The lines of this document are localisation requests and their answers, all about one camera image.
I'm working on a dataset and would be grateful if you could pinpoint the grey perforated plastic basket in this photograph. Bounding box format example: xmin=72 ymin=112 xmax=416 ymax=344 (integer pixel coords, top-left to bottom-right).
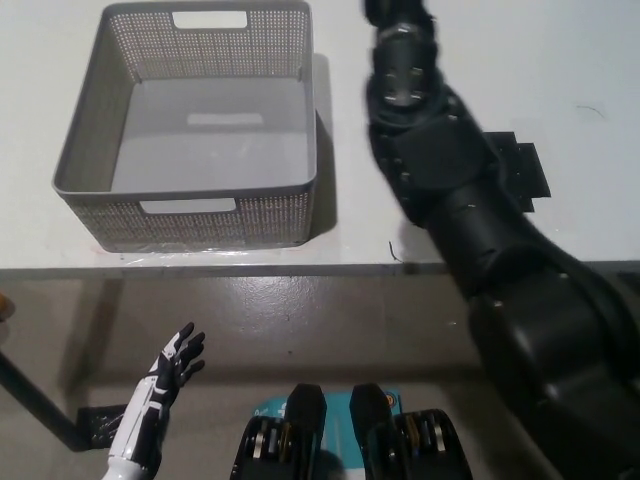
xmin=51 ymin=0 xmax=319 ymax=253

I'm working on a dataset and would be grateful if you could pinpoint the clear plastic tape strip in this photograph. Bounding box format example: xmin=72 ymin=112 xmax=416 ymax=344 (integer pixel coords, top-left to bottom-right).
xmin=94 ymin=242 xmax=301 ymax=262

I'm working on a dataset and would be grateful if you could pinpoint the black tape patch on table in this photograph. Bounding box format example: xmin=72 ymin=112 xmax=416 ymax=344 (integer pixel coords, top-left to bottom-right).
xmin=487 ymin=130 xmax=553 ymax=214

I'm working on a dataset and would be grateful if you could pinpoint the black floor tape patch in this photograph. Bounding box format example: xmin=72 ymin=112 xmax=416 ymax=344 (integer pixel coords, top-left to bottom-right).
xmin=77 ymin=407 xmax=126 ymax=449

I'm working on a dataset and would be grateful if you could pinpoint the black table leg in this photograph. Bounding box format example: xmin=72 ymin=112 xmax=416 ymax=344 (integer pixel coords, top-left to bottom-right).
xmin=0 ymin=349 xmax=91 ymax=454

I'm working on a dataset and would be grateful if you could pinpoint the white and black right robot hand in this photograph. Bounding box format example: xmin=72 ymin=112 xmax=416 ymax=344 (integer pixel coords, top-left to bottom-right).
xmin=360 ymin=0 xmax=441 ymax=35

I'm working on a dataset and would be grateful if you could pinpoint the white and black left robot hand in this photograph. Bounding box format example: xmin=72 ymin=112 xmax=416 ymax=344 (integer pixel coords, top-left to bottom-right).
xmin=107 ymin=322 xmax=207 ymax=466

